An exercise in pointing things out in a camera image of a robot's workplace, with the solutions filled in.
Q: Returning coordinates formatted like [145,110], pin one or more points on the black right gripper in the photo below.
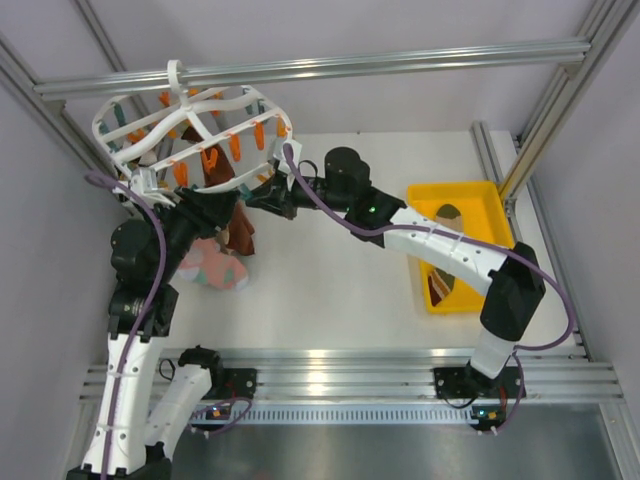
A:
[277,196]

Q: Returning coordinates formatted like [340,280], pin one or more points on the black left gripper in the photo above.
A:
[209,211]

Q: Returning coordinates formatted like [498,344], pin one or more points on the pink patterned sock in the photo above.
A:
[207,265]

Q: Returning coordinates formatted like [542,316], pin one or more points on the white round clip hanger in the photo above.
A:
[189,120]

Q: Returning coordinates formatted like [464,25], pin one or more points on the tan brown sock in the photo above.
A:
[222,239]

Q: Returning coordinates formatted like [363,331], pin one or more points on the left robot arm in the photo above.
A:
[135,438]

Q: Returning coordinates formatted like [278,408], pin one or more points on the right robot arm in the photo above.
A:
[509,279]

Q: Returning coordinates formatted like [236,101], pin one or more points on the brown sock on hanger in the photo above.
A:
[217,170]

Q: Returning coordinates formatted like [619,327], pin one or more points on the yellow plastic bin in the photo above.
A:
[472,208]

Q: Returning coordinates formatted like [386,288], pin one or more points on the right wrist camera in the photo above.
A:
[284,153]

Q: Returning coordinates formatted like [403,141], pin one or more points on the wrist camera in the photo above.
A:
[284,153]
[144,184]

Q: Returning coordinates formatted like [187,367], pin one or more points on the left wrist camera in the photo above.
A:
[144,184]

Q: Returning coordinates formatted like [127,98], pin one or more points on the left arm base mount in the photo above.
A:
[238,383]

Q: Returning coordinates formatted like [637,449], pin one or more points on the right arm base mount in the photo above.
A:
[450,385]

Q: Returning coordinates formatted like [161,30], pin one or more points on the aluminium top rail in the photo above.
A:
[560,51]

